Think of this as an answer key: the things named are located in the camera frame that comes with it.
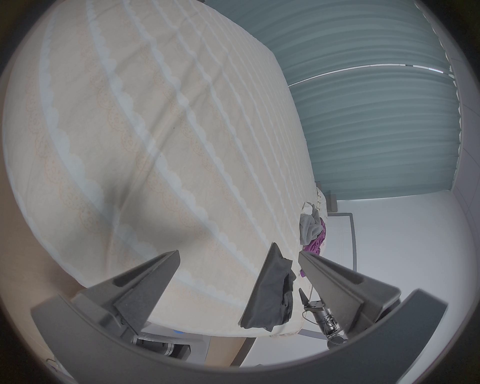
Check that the purple satin garment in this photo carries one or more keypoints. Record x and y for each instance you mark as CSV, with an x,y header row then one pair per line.
x,y
317,242

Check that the white printed pillow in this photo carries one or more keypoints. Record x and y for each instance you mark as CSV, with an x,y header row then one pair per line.
x,y
320,204

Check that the blue-green curtain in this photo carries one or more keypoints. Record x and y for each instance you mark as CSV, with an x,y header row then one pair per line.
x,y
375,138
337,37

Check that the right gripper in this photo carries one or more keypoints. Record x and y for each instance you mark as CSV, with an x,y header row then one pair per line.
x,y
315,306

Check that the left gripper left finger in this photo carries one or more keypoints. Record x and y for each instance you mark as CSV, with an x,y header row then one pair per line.
x,y
135,292

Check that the grey garment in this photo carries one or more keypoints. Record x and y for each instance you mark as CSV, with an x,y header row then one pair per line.
x,y
309,227

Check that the white garment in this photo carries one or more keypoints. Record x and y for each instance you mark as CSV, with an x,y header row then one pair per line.
x,y
307,207

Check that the grey bedside table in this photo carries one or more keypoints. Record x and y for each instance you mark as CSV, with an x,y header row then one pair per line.
x,y
330,198

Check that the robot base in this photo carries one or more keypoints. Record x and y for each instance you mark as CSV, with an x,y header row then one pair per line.
x,y
168,347

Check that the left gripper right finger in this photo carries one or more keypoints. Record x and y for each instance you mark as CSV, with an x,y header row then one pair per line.
x,y
348,300

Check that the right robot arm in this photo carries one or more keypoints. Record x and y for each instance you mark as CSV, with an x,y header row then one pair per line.
x,y
328,322

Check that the black T-shirt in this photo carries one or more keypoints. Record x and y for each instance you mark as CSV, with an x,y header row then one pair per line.
x,y
270,292

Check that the bed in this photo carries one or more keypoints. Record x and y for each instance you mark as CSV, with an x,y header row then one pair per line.
x,y
150,131

